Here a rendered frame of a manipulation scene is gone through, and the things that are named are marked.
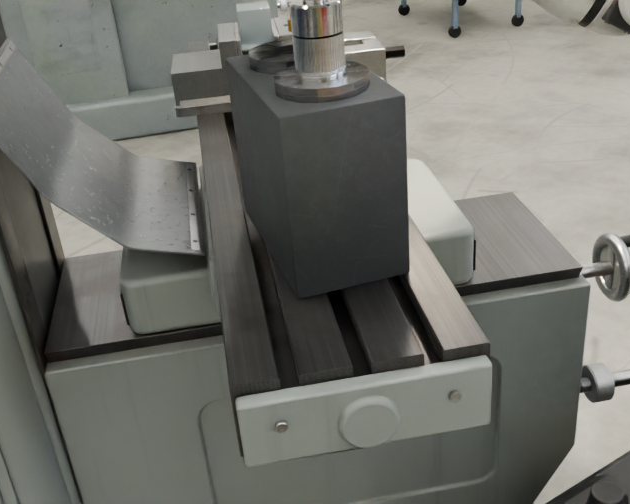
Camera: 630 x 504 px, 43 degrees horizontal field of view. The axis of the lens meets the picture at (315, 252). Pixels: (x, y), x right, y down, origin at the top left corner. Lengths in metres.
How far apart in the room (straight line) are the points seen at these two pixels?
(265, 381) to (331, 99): 0.25
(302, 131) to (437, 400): 0.26
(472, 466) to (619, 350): 1.06
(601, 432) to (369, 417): 1.43
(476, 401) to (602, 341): 1.68
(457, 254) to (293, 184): 0.46
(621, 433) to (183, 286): 1.30
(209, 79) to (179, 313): 0.40
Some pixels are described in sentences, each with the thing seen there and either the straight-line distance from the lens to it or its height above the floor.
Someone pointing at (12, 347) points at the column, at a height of 0.79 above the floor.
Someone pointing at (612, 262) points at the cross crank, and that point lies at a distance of 1.43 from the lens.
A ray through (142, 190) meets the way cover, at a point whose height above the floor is 0.90.
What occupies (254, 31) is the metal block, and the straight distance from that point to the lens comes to 1.33.
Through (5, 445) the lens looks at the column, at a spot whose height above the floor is 0.66.
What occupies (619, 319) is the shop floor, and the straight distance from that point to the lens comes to 2.50.
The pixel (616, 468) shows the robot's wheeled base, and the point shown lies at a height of 0.59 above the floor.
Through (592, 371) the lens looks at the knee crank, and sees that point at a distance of 1.35.
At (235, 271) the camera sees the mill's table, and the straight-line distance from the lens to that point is 0.84.
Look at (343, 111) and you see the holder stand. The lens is 0.72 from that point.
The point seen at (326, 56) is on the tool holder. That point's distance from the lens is 0.74.
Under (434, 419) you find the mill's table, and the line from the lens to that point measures 0.73.
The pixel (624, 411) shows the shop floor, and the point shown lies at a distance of 2.17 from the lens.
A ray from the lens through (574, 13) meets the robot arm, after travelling 1.08.
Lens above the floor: 1.37
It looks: 29 degrees down
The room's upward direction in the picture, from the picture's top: 5 degrees counter-clockwise
